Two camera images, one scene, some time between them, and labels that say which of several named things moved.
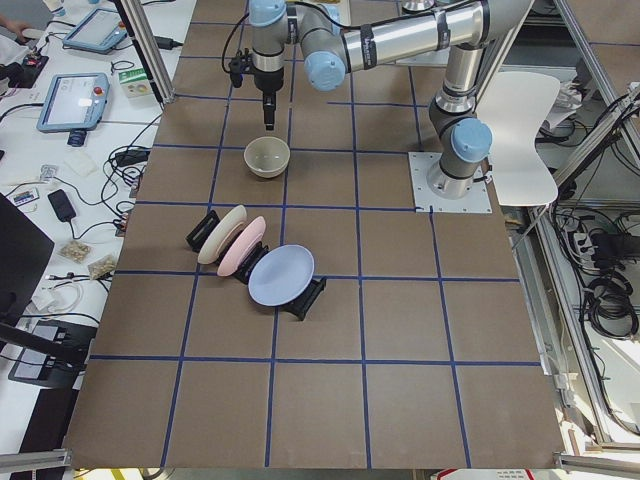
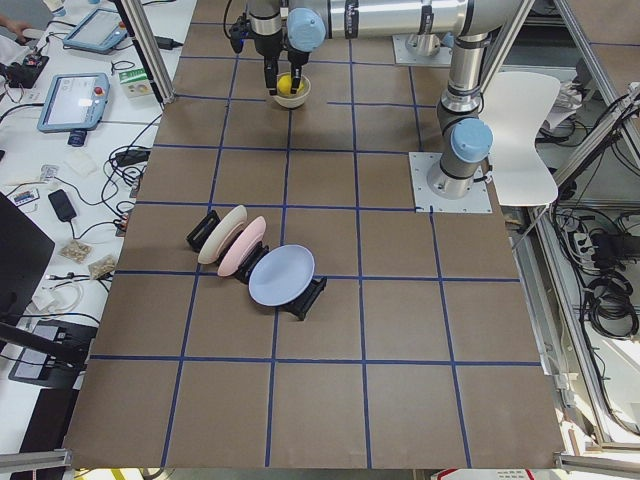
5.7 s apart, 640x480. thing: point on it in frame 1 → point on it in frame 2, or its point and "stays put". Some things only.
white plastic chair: (515, 105) stays put
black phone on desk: (61, 205) stays put
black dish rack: (297, 306) stays put
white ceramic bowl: (267, 156) → (292, 100)
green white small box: (135, 83) stays put
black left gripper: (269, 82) → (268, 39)
